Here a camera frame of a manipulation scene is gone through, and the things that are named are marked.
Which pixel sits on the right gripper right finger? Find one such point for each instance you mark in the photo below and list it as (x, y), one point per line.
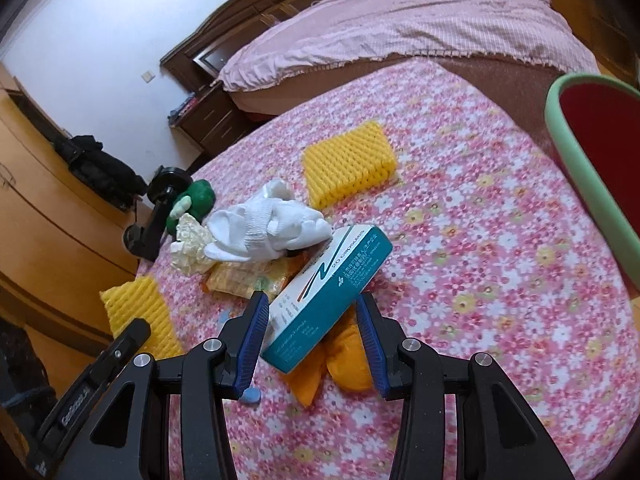
(499, 436)

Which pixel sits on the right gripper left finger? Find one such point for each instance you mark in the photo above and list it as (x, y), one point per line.
(126, 435)

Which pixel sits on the teal white medicine box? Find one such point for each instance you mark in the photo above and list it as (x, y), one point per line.
(318, 296)

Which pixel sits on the wooden wardrobe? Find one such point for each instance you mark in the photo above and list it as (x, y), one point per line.
(61, 246)

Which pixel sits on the pink floral tablecloth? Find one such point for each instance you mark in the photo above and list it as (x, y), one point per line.
(492, 251)

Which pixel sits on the crumpled cream paper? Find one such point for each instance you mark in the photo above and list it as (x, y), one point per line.
(187, 251)

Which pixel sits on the orange snack packet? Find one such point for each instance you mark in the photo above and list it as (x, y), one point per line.
(242, 279)

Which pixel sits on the black jacket hanging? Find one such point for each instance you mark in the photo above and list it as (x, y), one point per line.
(106, 175)

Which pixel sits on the green clover shaped toy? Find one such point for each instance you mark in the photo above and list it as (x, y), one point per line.
(198, 201)

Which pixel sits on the white sock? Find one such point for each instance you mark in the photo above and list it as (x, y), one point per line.
(265, 227)

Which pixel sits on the dark wooden nightstand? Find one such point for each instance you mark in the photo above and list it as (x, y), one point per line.
(212, 120)

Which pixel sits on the yellow foam net pad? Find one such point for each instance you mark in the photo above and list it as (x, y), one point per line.
(347, 164)

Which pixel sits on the red bin green rim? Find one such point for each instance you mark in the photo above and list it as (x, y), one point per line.
(593, 121)

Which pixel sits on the dark wooden headboard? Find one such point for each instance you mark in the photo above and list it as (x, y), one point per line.
(198, 60)

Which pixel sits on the pink striped bed quilt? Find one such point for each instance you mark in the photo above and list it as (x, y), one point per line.
(334, 33)

